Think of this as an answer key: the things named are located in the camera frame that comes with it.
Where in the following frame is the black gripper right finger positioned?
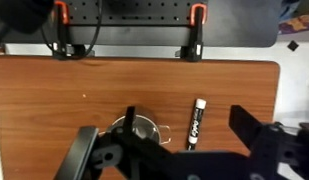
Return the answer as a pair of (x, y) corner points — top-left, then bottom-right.
(228, 104), (309, 180)

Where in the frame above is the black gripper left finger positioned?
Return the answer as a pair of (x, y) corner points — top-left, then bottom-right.
(53, 106), (152, 180)

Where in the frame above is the black white dry-erase marker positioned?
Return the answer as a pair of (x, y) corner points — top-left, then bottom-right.
(186, 98), (208, 152)

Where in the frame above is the steel pot with handles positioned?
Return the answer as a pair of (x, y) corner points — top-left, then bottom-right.
(99, 114), (172, 146)

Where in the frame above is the small black square pad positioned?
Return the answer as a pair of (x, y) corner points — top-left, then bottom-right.
(287, 40), (300, 52)

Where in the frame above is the black clamp orange handle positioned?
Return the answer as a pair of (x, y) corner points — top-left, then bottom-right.
(175, 3), (209, 63)
(52, 0), (86, 61)

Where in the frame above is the thin black cable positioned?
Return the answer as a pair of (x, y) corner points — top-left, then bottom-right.
(40, 0), (104, 62)

